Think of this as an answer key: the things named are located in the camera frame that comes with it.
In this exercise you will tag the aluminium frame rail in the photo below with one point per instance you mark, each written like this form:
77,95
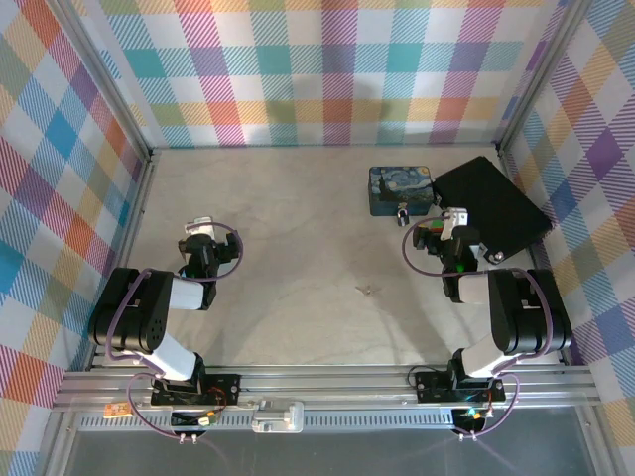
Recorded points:
327,384

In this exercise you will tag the orange tag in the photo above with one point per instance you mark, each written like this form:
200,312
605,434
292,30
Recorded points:
117,410

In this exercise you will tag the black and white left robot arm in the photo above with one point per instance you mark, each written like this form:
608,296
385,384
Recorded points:
130,312

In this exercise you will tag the aluminium corner post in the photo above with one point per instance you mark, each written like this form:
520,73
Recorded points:
106,79
538,79

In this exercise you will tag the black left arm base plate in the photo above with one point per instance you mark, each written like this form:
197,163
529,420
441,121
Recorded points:
223,389

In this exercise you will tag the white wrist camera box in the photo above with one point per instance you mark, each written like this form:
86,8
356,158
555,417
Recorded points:
455,220
200,225

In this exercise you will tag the starry night painted box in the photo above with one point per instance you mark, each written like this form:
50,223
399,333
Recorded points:
399,191

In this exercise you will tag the black flat case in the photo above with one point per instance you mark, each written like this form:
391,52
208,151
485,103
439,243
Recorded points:
496,208

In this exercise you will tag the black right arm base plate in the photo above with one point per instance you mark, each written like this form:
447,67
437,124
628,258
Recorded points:
431,387

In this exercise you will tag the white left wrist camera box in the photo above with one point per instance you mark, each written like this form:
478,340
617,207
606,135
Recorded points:
200,225

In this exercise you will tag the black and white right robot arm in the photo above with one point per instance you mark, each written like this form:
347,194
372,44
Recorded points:
518,317

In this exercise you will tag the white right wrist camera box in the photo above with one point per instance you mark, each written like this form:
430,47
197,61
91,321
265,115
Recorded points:
455,220

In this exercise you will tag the multicoloured puzzle cube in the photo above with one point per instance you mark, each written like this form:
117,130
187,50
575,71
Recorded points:
435,228

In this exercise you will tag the small silver padlock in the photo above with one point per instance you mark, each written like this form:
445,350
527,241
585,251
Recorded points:
402,217

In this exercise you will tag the silver metal bracket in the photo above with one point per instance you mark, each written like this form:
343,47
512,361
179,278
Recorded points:
277,417

